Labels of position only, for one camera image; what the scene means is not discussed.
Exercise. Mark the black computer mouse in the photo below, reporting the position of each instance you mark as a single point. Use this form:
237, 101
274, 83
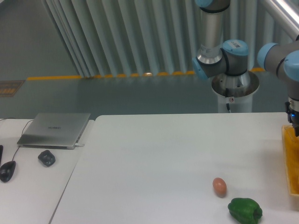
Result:
7, 171

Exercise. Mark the silver closed laptop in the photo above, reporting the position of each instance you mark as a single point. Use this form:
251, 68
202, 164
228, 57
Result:
54, 130

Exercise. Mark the brown egg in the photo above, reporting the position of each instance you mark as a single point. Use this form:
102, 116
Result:
219, 186

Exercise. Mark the yellow plastic basket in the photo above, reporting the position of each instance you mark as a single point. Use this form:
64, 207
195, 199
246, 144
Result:
291, 158

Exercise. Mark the small black plastic holder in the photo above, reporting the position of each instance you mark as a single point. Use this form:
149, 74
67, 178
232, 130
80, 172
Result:
47, 158

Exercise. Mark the green bell pepper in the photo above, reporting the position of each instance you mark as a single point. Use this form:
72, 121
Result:
245, 210

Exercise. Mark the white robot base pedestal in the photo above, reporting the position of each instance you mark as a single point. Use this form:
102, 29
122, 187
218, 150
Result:
240, 102

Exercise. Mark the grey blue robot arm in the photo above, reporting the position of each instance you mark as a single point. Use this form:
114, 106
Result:
227, 62

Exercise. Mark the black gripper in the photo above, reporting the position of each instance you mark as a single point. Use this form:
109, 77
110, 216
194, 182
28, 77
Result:
292, 110

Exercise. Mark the white folding partition screen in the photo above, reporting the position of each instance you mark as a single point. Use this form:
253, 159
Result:
133, 37

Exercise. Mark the black device at edge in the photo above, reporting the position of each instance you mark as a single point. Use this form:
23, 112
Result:
1, 153

